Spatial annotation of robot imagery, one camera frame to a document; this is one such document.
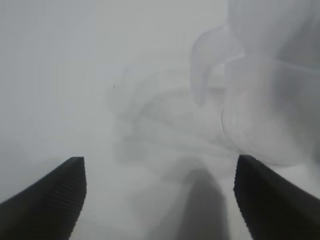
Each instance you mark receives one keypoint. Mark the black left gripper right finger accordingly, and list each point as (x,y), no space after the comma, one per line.
(280,207)

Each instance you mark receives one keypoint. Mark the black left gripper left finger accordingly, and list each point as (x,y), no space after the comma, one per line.
(42,205)

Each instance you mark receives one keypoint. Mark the clear plastic measuring cup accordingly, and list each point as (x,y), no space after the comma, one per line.
(275,100)

